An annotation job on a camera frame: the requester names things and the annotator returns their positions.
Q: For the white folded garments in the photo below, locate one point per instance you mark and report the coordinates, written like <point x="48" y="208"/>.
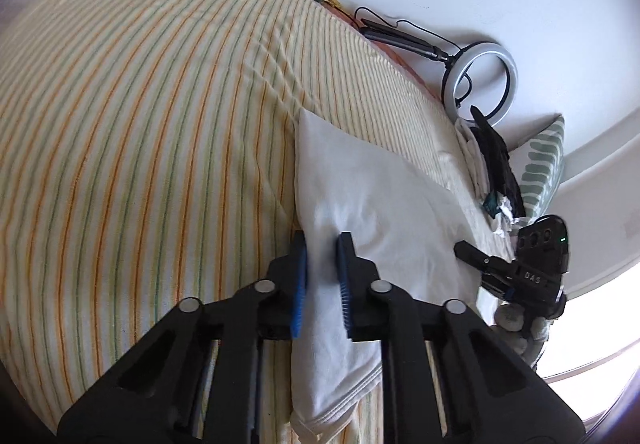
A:
<point x="472" y="158"/>

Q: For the white camisole top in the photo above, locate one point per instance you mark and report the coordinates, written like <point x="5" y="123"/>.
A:
<point x="380" y="204"/>

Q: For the green patterned pillow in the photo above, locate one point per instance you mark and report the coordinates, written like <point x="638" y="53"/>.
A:
<point x="540" y="163"/>

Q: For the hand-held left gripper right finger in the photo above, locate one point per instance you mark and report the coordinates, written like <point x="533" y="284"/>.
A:
<point x="345" y="284"/>

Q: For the black folded garment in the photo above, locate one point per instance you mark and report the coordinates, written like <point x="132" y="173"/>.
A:
<point x="495" y="153"/>

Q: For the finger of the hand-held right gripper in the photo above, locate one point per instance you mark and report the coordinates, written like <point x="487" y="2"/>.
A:
<point x="497" y="285"/>
<point x="475" y="255"/>

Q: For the yellow striped blanket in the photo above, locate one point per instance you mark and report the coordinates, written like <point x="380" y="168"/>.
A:
<point x="150" y="123"/>

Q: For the person's right hand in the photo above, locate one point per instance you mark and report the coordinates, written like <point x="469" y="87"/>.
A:
<point x="512" y="319"/>

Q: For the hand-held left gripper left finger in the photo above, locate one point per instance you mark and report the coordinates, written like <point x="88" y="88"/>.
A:
<point x="299" y="284"/>

